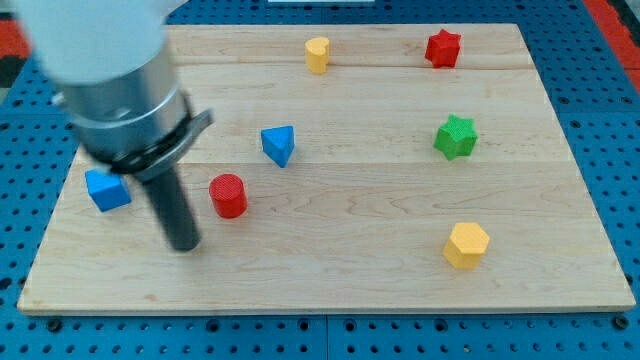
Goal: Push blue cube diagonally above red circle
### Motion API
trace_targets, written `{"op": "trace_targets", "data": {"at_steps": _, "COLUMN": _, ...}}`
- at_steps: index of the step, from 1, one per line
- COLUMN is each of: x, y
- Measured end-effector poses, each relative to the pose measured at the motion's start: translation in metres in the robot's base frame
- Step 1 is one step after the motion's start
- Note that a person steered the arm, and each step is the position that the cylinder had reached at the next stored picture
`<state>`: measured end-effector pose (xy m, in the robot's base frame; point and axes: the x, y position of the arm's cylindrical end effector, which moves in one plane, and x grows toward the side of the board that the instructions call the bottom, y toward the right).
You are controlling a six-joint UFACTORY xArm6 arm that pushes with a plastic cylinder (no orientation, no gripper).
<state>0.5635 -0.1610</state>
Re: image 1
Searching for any yellow heart block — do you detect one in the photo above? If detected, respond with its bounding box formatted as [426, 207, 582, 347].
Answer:
[305, 37, 330, 75]

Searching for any green star block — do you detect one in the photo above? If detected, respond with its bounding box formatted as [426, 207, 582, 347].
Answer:
[433, 114, 478, 160]

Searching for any yellow hexagon block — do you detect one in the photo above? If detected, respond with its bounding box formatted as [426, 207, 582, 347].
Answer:
[442, 222, 490, 270]

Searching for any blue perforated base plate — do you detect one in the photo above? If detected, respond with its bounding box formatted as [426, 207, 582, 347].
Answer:
[1, 0, 639, 359]

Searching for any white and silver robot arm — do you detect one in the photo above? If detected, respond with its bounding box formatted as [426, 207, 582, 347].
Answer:
[12, 0, 213, 251]

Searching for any red cylinder block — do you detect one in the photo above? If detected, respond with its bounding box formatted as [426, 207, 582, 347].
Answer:
[209, 173, 248, 219]

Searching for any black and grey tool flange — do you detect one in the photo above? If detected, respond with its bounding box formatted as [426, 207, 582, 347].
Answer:
[107, 93, 214, 182]

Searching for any blue cube block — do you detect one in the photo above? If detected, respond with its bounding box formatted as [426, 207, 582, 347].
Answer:
[85, 169, 131, 212]

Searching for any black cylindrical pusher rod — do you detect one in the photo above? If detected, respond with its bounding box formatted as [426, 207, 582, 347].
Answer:
[142, 168, 201, 252]

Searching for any red star block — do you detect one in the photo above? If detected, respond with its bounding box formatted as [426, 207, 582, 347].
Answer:
[424, 29, 462, 68]

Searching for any blue triangle block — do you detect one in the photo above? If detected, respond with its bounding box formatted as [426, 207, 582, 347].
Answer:
[260, 125, 295, 168]

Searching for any light wooden board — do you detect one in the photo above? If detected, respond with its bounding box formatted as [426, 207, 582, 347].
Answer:
[17, 24, 636, 316]

